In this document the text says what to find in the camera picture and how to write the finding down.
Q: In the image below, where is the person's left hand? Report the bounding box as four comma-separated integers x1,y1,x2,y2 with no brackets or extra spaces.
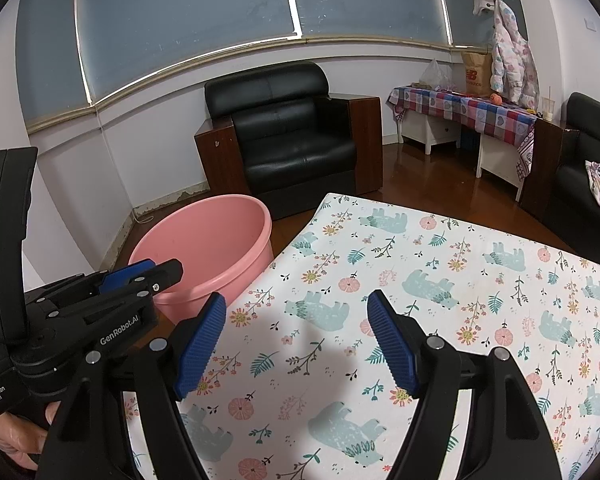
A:
0,402,61,471

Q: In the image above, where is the pink plastic basin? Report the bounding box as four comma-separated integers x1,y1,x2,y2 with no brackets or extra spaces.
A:
128,194,273,322

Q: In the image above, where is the pastel hanging jacket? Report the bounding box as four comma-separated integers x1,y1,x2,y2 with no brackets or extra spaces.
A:
490,0,540,106

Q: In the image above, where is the brown paper bag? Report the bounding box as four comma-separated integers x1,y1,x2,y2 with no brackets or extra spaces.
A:
461,49,495,97

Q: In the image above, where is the window with grey blinds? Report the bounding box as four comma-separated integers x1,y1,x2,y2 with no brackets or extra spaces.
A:
15,0,523,133

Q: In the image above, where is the white desk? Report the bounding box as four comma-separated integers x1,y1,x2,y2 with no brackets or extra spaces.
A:
397,110,531,202

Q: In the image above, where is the clear plastic bag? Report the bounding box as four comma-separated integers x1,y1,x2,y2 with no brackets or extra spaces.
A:
420,57,453,90

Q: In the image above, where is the bear print tablecloth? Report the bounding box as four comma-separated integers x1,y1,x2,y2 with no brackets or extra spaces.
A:
120,191,600,480

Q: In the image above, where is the checkered tablecloth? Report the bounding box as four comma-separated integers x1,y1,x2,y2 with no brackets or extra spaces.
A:
386,85,538,181

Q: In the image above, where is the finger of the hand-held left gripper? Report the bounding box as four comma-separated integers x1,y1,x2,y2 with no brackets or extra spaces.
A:
130,259,185,297
94,260,156,295

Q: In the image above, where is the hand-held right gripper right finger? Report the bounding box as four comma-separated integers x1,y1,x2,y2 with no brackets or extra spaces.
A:
367,289,563,480

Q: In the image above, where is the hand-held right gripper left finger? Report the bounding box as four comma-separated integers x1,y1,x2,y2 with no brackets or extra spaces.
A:
35,291,227,480

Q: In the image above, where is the black leather armchair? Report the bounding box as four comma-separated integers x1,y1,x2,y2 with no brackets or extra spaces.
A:
194,61,384,221
520,91,600,256

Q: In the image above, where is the cup with straw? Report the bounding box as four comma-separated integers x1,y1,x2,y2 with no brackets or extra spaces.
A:
540,85,556,121

